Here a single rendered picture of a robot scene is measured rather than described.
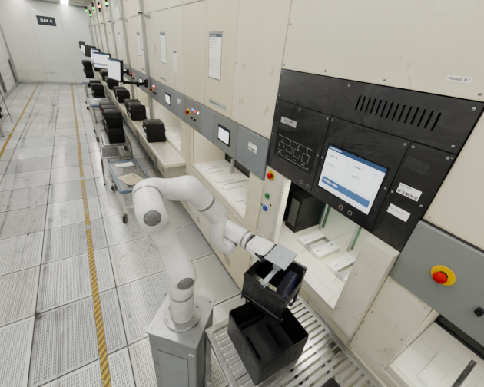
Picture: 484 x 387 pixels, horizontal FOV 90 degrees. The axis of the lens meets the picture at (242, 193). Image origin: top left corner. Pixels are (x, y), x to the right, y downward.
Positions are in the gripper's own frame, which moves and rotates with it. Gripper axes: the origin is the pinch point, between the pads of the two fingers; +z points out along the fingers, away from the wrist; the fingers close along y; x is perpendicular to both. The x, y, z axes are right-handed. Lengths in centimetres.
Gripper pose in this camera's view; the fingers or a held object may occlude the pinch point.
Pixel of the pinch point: (279, 258)
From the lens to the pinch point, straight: 111.0
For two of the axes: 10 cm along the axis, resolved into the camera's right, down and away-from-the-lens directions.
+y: -6.0, 3.5, -7.2
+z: 7.9, 3.7, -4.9
